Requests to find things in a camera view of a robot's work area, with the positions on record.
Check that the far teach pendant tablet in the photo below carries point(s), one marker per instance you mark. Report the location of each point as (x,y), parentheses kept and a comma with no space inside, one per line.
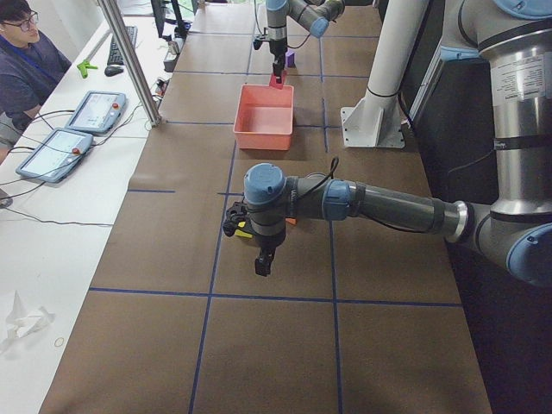
(98,112)

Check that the teach pendant tablet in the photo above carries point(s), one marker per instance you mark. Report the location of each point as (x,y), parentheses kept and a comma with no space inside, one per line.
(98,112)
(57,156)

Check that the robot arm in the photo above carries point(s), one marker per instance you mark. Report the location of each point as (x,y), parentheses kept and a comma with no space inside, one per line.
(313,16)
(515,231)

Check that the black computer mouse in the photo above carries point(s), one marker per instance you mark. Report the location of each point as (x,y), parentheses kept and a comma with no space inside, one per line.
(111,71)

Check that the near teach pendant tablet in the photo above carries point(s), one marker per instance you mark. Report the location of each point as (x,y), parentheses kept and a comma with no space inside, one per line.
(57,156)

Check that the green plastic tool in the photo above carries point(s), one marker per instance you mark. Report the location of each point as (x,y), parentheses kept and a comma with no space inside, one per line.
(84,67)

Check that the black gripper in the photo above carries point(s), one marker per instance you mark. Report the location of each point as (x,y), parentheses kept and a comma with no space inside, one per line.
(267,241)
(278,47)

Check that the purple foam block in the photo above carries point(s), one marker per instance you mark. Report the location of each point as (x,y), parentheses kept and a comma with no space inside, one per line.
(290,59)

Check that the brown paper table cover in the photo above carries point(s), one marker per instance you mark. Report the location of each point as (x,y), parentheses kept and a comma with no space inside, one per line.
(354,317)

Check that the aluminium frame post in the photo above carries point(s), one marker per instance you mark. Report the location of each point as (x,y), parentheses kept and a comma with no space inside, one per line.
(117,26)

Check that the yellow foam block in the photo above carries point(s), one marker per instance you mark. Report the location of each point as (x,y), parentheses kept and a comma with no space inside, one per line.
(242,231)

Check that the red foam block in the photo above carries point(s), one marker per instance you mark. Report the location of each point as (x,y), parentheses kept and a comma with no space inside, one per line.
(277,81)

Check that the pink plastic bin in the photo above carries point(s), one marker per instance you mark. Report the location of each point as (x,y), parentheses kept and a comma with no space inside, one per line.
(264,118)

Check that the crumpled white paper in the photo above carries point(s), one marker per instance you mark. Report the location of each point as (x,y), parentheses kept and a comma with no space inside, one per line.
(18,322)

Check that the seated person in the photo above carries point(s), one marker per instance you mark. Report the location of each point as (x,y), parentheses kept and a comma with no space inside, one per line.
(31,65)

